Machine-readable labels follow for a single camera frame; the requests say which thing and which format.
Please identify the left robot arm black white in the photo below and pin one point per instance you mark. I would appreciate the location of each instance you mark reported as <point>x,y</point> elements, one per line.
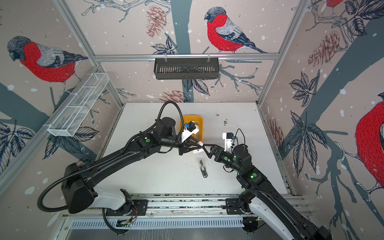
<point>79,186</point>

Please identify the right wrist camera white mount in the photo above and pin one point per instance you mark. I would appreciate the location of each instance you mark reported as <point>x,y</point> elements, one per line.
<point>229,141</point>

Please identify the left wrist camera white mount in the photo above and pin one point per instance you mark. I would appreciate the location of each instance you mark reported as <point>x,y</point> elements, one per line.
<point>188,130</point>

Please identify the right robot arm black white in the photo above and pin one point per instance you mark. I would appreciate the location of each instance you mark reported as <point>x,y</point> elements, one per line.
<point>262,199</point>

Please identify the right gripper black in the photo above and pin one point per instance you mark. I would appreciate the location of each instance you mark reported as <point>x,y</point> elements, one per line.
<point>215,151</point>

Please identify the white wire mesh shelf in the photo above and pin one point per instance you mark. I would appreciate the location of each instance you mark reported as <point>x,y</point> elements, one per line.
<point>71,117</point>

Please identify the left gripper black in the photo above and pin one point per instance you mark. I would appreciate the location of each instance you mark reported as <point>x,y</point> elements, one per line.
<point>186,146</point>

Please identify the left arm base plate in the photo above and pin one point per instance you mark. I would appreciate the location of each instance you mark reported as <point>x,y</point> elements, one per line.
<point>133,208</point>

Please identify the black wall basket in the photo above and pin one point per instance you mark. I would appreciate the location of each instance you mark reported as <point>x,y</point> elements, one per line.
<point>187,69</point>

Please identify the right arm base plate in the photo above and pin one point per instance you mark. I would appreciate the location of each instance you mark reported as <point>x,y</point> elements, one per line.
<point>233,207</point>

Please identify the yellow plastic tray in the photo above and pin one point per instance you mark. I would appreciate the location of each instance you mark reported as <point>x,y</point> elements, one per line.
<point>199,121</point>

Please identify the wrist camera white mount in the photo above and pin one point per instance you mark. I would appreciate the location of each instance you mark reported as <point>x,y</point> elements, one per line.
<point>229,141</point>
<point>188,130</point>

